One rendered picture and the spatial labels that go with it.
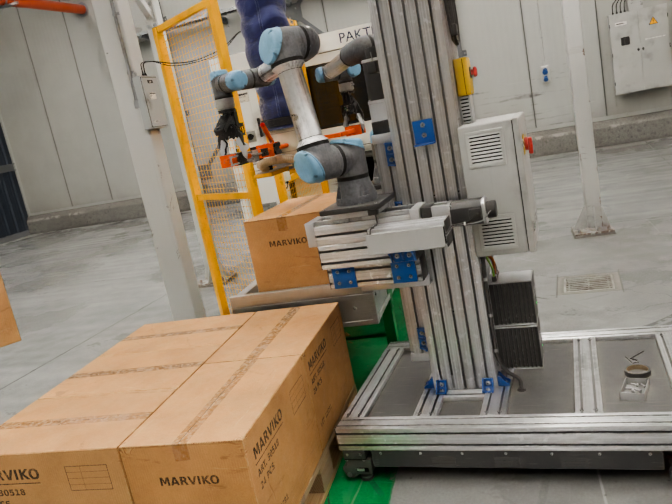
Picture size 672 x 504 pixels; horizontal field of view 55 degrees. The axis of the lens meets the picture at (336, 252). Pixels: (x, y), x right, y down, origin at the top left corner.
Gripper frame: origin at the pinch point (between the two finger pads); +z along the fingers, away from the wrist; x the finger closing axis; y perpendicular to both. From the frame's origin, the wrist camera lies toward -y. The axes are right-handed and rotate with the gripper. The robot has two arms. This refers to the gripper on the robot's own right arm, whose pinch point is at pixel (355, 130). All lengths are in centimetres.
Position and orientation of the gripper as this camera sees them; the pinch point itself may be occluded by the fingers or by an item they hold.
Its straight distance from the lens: 346.6
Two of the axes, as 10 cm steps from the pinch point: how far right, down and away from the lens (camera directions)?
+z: 1.9, 9.6, 2.1
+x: 9.4, -1.2, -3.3
